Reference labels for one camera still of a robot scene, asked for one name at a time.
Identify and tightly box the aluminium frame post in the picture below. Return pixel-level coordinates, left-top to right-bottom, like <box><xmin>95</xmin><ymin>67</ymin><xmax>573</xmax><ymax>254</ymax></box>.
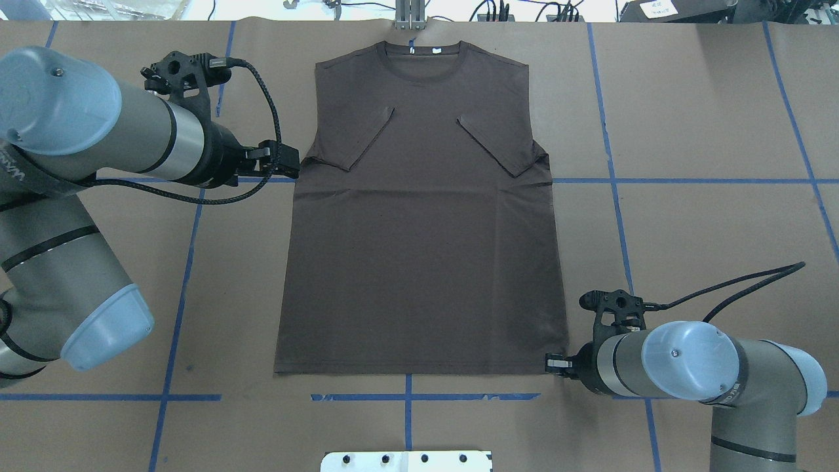
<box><xmin>393</xmin><ymin>0</ymin><xmax>427</xmax><ymax>31</ymax></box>

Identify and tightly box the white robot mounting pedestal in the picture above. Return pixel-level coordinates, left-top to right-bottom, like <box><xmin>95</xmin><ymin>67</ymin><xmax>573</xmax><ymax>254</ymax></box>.
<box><xmin>320</xmin><ymin>449</ymin><xmax>494</xmax><ymax>471</ymax></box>

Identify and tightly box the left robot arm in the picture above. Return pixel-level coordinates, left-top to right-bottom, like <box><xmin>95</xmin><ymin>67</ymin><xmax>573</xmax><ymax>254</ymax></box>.
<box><xmin>1</xmin><ymin>46</ymin><xmax>300</xmax><ymax>387</ymax></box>

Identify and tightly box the black right camera cable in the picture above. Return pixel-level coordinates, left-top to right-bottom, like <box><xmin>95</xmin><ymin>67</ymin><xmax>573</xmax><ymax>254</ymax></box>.
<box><xmin>642</xmin><ymin>261</ymin><xmax>807</xmax><ymax>325</ymax></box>

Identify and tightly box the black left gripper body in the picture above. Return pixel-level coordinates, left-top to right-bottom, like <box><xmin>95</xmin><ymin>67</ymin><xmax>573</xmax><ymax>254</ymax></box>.
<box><xmin>194</xmin><ymin>123</ymin><xmax>255</xmax><ymax>186</ymax></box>

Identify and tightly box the black power adapter box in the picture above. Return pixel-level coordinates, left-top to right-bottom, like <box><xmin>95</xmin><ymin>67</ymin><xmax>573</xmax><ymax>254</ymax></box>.
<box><xmin>618</xmin><ymin>1</ymin><xmax>738</xmax><ymax>24</ymax></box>

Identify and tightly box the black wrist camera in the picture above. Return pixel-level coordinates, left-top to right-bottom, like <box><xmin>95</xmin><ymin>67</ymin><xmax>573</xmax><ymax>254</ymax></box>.
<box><xmin>578</xmin><ymin>290</ymin><xmax>647</xmax><ymax>344</ymax></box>
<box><xmin>140</xmin><ymin>51</ymin><xmax>233</xmax><ymax>121</ymax></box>

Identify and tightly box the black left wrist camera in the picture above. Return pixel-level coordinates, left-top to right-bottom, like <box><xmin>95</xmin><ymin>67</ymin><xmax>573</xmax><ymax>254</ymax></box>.
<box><xmin>140</xmin><ymin>51</ymin><xmax>233</xmax><ymax>121</ymax></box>

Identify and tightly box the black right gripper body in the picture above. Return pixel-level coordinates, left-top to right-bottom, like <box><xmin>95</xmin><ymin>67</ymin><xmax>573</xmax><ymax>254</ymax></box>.
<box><xmin>568</xmin><ymin>338</ymin><xmax>605</xmax><ymax>384</ymax></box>

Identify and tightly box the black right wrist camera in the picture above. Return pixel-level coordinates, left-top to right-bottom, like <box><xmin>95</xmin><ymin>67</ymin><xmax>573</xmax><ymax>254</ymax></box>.
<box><xmin>578</xmin><ymin>290</ymin><xmax>647</xmax><ymax>344</ymax></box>

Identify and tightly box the brown t-shirt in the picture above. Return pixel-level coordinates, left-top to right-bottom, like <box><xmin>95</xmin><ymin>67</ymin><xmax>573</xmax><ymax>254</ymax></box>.
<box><xmin>273</xmin><ymin>41</ymin><xmax>569</xmax><ymax>376</ymax></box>

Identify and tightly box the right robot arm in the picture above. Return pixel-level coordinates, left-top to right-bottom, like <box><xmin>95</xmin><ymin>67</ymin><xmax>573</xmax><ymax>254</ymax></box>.
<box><xmin>545</xmin><ymin>321</ymin><xmax>829</xmax><ymax>471</ymax></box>

